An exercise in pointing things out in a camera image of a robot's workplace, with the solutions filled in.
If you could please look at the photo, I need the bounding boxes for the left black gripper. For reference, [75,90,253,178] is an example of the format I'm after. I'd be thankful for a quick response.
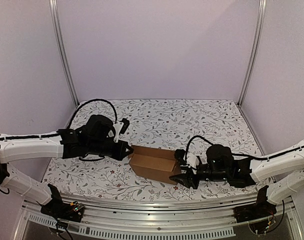
[87,139,134,162]

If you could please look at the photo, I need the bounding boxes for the brown cardboard box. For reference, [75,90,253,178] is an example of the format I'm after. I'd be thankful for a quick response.
[128,145,181,185]

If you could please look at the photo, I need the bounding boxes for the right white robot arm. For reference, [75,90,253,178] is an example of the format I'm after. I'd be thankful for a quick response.
[170,139,304,218]

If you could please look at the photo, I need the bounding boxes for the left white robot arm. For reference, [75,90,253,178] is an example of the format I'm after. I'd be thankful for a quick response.
[0,128,134,217]

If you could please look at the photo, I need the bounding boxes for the floral patterned table mat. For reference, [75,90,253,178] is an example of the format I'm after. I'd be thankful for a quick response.
[42,99,274,202]

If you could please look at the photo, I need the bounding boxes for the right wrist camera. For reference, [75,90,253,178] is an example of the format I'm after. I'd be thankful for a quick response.
[173,144,234,173]

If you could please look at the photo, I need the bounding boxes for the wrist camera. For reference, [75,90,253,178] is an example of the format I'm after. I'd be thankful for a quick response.
[81,114,130,143]
[173,144,234,173]

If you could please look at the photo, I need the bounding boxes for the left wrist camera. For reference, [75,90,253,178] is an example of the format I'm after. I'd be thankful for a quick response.
[81,114,130,143]

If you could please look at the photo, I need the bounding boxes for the right black cable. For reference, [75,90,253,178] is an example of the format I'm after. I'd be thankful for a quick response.
[185,135,304,163]

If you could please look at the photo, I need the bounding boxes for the black cable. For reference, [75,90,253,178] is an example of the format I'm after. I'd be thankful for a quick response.
[185,135,304,163]
[65,98,119,131]

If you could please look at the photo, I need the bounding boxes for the front aluminium rail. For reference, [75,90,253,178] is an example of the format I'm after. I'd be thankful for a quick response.
[13,192,304,240]

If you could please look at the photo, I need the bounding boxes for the left black cable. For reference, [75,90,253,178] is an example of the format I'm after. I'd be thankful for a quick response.
[65,98,119,131]

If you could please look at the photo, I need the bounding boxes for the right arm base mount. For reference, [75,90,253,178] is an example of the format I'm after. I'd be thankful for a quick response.
[233,185,277,223]

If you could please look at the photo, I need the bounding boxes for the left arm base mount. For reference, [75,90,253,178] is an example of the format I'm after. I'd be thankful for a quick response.
[40,184,85,223]

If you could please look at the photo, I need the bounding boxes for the left aluminium frame post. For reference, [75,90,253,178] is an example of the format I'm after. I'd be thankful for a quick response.
[48,0,79,107]

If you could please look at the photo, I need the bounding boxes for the aluminium frame post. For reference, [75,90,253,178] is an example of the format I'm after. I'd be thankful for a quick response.
[48,0,79,107]
[237,0,267,108]

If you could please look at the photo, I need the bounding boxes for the right aluminium frame post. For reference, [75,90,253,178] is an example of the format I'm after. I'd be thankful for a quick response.
[237,0,267,108]

